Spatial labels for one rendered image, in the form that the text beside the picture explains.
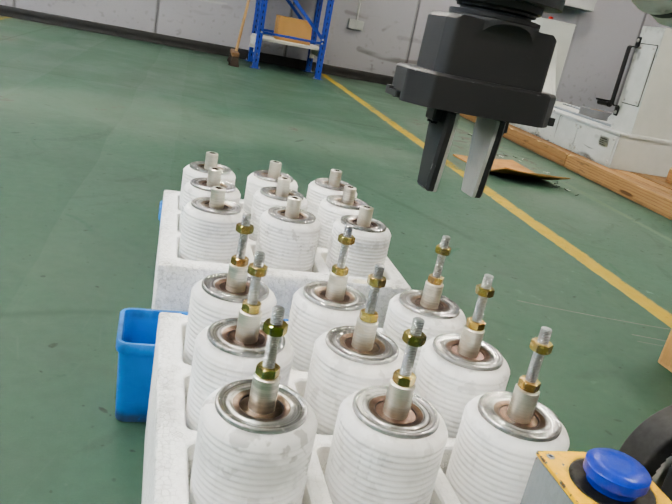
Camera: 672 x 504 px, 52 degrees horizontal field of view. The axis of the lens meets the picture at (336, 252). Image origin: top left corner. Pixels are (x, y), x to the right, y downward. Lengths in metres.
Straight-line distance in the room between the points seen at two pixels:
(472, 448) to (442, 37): 0.35
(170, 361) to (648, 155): 3.45
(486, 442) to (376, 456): 0.11
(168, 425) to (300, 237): 0.47
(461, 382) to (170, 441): 0.29
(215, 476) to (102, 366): 0.57
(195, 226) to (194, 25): 5.80
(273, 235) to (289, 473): 0.55
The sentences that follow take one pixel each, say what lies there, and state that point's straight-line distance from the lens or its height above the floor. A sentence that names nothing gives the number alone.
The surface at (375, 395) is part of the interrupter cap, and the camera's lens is 0.62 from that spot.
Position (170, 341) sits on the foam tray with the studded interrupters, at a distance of 0.81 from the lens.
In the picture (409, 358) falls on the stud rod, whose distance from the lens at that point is 0.58.
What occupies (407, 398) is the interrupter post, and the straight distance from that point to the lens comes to 0.59.
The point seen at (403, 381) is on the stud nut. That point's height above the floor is 0.29.
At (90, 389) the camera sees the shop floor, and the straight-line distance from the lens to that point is 1.05.
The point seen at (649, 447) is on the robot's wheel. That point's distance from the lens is 0.94.
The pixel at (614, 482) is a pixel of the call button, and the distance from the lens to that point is 0.47.
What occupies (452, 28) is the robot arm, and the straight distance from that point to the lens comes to 0.49.
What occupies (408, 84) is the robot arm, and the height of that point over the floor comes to 0.52.
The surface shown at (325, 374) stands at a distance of 0.68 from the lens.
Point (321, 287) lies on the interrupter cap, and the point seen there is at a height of 0.25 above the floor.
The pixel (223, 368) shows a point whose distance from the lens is 0.64.
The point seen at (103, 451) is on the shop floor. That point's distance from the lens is 0.94.
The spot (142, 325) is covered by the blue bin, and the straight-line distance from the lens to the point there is 1.02.
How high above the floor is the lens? 0.56
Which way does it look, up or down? 19 degrees down
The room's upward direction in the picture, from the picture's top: 11 degrees clockwise
